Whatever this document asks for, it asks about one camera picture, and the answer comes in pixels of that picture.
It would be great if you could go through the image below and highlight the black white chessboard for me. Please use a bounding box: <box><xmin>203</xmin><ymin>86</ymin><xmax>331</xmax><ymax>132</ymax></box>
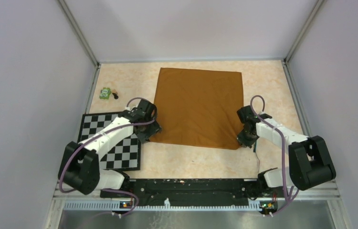
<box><xmin>77</xmin><ymin>112</ymin><xmax>142</xmax><ymax>172</ymax></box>

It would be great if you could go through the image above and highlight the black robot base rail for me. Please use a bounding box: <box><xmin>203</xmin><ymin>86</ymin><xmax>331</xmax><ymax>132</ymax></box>
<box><xmin>100</xmin><ymin>178</ymin><xmax>289</xmax><ymax>209</ymax></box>

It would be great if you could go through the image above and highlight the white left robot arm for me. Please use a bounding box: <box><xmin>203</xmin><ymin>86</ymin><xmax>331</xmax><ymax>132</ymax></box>
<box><xmin>58</xmin><ymin>97</ymin><xmax>162</xmax><ymax>197</ymax></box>

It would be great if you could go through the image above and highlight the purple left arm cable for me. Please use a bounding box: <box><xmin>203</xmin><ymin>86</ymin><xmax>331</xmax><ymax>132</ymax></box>
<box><xmin>58</xmin><ymin>97</ymin><xmax>159</xmax><ymax>219</ymax></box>

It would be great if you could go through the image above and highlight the green toy block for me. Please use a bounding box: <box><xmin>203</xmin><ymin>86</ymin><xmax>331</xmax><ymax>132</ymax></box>
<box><xmin>99</xmin><ymin>87</ymin><xmax>112</xmax><ymax>100</ymax></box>

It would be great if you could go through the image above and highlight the brown satin napkin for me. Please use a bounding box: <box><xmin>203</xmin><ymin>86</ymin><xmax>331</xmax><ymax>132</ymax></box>
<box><xmin>151</xmin><ymin>68</ymin><xmax>244</xmax><ymax>150</ymax></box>

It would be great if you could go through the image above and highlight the small wooden black-tipped piece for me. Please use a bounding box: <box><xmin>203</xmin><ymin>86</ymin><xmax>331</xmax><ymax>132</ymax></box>
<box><xmin>112</xmin><ymin>90</ymin><xmax>119</xmax><ymax>100</ymax></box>

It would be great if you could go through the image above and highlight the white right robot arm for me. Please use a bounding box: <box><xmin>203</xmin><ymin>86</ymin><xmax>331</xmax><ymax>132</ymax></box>
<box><xmin>237</xmin><ymin>106</ymin><xmax>336</xmax><ymax>197</ymax></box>

